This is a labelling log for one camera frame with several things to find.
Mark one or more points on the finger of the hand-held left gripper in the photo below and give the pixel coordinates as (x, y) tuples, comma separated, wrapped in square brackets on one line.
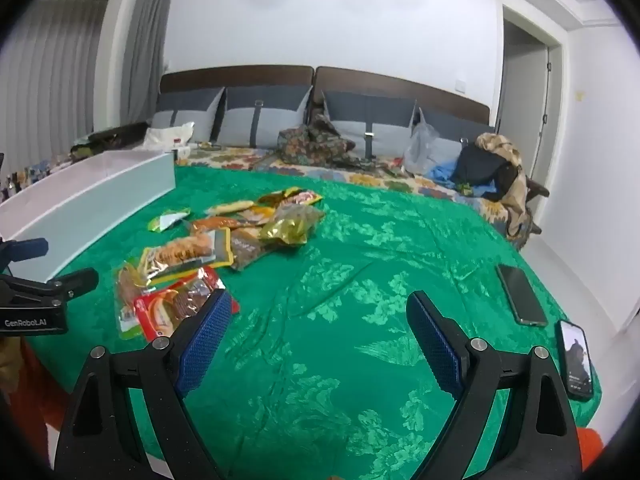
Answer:
[(70, 281), (22, 252)]

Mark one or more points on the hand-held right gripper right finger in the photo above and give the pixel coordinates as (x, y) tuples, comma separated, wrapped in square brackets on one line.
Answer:
[(440, 350)]

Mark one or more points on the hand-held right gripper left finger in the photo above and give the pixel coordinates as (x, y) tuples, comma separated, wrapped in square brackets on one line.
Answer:
[(205, 345)]

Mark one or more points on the red sausage packet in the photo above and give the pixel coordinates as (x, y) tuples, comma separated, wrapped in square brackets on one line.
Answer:
[(170, 307)]

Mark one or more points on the orange brown snack packet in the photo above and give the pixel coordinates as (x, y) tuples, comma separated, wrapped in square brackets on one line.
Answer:
[(127, 290)]

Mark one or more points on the yellow chicken feet packet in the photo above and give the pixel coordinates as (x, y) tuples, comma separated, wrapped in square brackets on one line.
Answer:
[(185, 255)]

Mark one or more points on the brown walnut packet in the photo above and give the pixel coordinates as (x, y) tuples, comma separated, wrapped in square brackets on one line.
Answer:
[(250, 250)]

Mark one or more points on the pale yellow bread packet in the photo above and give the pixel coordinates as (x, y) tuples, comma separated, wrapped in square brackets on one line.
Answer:
[(230, 206)]

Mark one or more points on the gold green snack packet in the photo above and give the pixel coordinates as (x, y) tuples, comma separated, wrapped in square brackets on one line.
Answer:
[(292, 225)]

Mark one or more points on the orange red snack packet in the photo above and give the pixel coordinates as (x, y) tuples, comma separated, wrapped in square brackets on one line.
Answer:
[(300, 195)]

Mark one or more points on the row of small bottles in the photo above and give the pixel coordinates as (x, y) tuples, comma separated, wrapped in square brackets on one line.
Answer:
[(30, 172)]

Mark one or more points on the black smartphone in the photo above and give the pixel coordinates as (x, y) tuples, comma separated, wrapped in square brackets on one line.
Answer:
[(522, 295)]

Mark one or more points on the green patterned blanket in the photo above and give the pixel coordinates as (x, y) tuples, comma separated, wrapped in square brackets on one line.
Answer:
[(325, 310)]

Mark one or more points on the smartphone with lit screen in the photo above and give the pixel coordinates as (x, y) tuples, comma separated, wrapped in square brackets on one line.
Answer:
[(577, 360)]

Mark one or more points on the dark olive cloth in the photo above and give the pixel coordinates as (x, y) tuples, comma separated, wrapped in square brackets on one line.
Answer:
[(115, 137)]

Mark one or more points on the white plastic bag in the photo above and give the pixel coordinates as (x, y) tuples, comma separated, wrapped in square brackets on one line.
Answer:
[(170, 135)]

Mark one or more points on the blue cloth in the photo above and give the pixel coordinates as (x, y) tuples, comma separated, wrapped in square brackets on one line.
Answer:
[(445, 172)]

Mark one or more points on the sheer white curtain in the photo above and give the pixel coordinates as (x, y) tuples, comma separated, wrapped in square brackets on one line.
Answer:
[(50, 75)]

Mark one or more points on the black bag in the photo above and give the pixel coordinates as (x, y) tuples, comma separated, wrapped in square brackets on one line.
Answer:
[(480, 165)]

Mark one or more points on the clear plastic bag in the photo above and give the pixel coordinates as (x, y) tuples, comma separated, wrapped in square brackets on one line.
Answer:
[(420, 150)]

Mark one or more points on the grey two-tone pillow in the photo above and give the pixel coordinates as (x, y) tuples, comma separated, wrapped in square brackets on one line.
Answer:
[(360, 125), (185, 110), (455, 127), (265, 120)]

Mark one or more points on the pile of clothes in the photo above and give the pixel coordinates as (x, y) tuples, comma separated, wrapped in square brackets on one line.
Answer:
[(505, 147)]

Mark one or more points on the dark floral cloth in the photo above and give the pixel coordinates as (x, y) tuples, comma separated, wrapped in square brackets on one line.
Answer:
[(310, 145)]

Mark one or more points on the grey curtain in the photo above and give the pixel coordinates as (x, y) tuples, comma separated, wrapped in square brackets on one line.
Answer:
[(145, 50)]

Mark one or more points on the white door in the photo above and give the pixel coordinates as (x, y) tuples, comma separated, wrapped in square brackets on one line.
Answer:
[(552, 110)]

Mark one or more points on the white wall switch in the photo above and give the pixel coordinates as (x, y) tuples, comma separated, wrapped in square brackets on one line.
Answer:
[(461, 85)]

